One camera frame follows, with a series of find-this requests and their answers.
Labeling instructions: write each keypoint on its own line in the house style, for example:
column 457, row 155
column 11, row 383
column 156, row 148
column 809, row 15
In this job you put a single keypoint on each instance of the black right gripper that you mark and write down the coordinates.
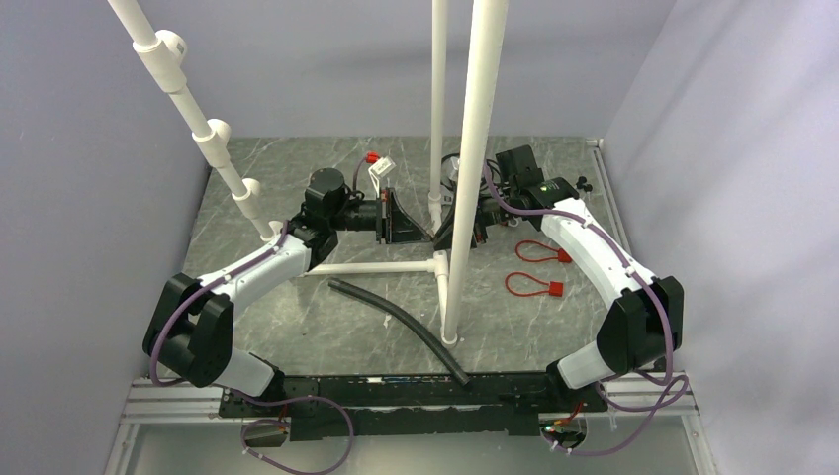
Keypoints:
column 443, row 237

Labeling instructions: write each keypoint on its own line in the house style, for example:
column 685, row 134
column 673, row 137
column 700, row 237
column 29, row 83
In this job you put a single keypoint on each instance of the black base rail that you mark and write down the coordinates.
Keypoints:
column 514, row 403

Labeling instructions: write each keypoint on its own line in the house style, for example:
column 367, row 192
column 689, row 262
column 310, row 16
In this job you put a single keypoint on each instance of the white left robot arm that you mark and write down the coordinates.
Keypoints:
column 191, row 330

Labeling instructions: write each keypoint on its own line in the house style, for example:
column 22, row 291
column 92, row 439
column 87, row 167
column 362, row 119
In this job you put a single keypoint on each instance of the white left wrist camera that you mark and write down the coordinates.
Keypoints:
column 378, row 171

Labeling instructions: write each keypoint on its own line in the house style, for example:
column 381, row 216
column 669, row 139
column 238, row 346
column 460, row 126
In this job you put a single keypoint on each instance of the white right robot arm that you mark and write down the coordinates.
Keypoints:
column 644, row 319

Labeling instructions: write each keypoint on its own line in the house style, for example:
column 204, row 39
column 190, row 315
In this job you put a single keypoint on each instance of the small black key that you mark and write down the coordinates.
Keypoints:
column 583, row 185

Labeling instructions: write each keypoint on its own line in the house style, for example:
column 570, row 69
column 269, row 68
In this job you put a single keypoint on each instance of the short red wire connector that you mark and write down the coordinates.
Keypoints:
column 525, row 285

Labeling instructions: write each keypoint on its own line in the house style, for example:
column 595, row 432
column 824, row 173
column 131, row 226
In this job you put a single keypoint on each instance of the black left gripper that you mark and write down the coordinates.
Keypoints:
column 397, row 227

